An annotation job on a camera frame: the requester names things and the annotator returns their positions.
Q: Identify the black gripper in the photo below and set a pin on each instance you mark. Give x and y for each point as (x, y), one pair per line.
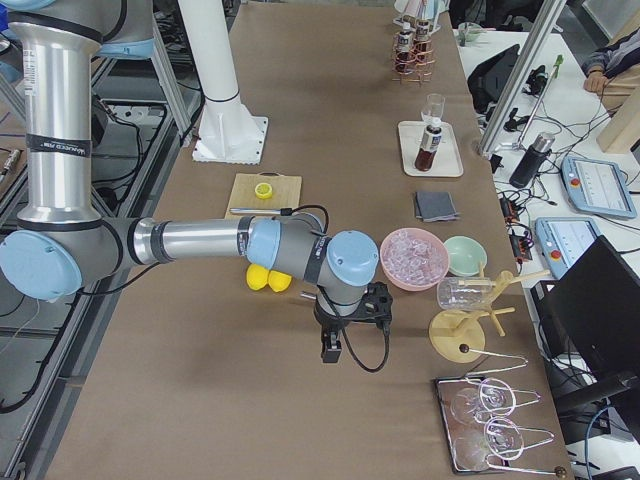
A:
(330, 324)

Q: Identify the tea bottle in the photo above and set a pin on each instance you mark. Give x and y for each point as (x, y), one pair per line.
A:
(422, 40)
(431, 138)
(403, 47)

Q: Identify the copper wire bottle basket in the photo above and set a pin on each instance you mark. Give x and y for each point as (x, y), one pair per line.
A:
(420, 68)

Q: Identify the yellow lemon lower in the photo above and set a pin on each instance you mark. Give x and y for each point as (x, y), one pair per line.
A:
(278, 281)

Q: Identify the yellow lemon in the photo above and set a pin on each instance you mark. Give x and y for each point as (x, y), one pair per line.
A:
(256, 277)
(278, 281)

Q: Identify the yellow lemon upper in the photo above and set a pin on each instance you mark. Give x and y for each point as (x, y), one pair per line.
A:
(256, 277)

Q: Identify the pink bowl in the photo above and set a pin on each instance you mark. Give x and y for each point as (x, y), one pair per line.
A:
(423, 234)

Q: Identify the clear ice cubes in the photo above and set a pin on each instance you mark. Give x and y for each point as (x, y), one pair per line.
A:
(413, 260)

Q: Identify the wooden stand with pegs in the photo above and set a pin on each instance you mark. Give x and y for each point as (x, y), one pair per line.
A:
(458, 335)

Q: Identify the glass mug on stand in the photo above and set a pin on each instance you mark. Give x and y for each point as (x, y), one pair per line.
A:
(464, 293)

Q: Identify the steel muddler black tip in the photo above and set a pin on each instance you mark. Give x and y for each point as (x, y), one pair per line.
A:
(243, 211)

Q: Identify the green bowl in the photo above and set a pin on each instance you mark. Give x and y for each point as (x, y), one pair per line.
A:
(466, 256)

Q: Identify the bamboo cutting board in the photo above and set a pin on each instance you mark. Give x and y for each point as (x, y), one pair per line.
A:
(286, 191)

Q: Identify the half lemon slice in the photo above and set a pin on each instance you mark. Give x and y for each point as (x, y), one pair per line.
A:
(263, 190)

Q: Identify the dark glass holder tray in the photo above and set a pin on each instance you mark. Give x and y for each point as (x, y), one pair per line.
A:
(482, 437)

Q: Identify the grey folded cloth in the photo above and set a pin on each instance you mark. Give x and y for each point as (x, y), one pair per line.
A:
(434, 206)

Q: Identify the cream rabbit tray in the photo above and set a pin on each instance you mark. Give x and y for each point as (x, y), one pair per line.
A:
(447, 162)

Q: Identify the blue teach pendant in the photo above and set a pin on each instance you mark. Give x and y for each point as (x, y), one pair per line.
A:
(563, 240)
(597, 187)

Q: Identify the dark thermos bottle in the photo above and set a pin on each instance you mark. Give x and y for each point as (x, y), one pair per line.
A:
(533, 158)

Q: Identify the black monitor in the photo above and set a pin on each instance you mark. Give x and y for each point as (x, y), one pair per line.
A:
(596, 303)

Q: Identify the seated person dark jacket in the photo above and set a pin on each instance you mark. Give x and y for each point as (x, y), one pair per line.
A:
(613, 70)

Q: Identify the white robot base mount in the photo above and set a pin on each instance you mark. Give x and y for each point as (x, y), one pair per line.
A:
(228, 132)

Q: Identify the aluminium frame post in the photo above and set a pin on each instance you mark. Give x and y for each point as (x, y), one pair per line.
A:
(536, 39)

